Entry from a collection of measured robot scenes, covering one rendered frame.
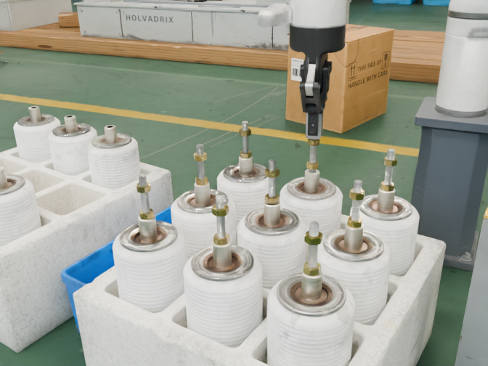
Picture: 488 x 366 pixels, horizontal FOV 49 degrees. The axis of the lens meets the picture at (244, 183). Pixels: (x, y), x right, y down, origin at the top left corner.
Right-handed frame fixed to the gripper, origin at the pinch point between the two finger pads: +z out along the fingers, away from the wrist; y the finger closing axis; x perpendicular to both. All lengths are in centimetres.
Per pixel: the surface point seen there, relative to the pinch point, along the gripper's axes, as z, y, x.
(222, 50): 27, 185, 74
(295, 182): 10.2, 1.3, 2.8
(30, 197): 12.2, -9.5, 43.8
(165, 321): 17.6, -26.2, 13.7
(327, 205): 11.3, -3.5, -2.8
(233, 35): 21, 192, 70
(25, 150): 15, 15, 64
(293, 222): 10.4, -11.1, 0.9
